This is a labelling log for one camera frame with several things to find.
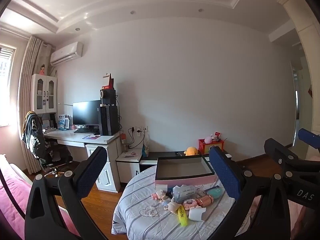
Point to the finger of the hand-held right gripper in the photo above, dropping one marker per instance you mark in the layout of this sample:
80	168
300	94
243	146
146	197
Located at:
310	138
285	155

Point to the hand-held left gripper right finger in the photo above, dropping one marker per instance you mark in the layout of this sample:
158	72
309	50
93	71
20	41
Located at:
223	172

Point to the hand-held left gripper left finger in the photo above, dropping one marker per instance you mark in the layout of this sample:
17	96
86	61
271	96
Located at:
91	172

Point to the teal oval case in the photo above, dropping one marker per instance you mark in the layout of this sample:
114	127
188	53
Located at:
215	193

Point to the rose gold tube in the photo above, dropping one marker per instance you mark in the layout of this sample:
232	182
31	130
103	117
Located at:
205	200

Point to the pink box with black rim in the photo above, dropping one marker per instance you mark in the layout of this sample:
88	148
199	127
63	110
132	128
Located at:
185	181

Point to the clear plastic box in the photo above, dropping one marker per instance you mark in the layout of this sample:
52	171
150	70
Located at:
186	192

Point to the pink heart block toy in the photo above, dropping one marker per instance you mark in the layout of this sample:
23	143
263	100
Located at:
190	203

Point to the yellow highlighter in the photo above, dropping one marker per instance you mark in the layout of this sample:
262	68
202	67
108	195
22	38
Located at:
182	216

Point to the pale doll figurine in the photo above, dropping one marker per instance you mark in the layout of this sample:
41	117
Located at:
173	207

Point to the white charger block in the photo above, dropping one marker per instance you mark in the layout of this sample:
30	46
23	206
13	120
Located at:
162	188

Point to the blue toy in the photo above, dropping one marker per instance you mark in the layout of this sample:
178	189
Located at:
165	201

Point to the white pink block toy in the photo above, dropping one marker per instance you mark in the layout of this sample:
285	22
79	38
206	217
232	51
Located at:
158	195

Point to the pale pink quilt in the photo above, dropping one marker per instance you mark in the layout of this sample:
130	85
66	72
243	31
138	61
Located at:
298	217

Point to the red storage box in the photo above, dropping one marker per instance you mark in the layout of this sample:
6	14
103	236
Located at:
205	148

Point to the white door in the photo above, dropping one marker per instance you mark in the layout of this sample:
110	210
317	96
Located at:
303	105

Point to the purple mouse pad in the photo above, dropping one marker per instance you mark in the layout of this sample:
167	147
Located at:
91	137

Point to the black office chair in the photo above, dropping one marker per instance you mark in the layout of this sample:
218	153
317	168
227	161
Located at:
58	155

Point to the white side cabinet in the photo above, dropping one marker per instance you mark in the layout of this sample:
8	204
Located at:
127	165

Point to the white desk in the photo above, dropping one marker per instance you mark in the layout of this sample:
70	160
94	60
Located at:
75	138

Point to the red card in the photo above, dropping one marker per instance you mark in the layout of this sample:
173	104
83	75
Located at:
217	135

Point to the yellow octopus plush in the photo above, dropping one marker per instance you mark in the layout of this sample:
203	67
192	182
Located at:
191	151

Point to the black keyboard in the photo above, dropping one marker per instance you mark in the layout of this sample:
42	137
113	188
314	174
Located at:
85	131

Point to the pink paper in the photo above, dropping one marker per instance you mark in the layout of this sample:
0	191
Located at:
129	153

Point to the bottle with orange cap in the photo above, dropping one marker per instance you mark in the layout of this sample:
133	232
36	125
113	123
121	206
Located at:
124	143

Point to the black computer tower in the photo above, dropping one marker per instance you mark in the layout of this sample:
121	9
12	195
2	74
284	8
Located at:
108	120

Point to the blue white carton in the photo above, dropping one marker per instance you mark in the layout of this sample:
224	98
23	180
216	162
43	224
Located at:
63	122

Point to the blue snack bag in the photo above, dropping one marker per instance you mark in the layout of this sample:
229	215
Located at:
145	150

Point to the black computer monitor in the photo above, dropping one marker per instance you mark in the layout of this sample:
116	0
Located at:
86	112

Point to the low black-top cabinet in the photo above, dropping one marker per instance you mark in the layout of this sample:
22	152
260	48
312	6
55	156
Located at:
162	154

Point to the dark printed jacket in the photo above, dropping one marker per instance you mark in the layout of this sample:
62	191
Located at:
35	135

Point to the black box with round dial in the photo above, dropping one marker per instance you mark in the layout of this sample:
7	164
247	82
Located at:
108	96

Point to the bright pink blanket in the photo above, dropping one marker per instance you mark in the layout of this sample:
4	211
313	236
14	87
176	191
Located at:
12	195

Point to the white glass-door cabinet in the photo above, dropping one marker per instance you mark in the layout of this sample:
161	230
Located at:
45	93

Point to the red paper bag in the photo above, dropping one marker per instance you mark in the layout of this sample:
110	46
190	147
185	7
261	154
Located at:
110	82

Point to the cream wardrobe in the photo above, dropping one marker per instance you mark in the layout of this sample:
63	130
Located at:
305	30

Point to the beige curtain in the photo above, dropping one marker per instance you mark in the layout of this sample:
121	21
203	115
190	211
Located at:
30	80

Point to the pink doll figure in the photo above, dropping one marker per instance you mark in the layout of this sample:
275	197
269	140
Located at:
42	70

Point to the white air conditioner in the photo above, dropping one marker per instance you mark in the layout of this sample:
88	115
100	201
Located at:
66	53

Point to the window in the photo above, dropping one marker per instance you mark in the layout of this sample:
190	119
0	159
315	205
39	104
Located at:
6	80

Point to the white wall socket panel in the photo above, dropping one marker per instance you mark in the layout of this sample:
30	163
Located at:
141	129

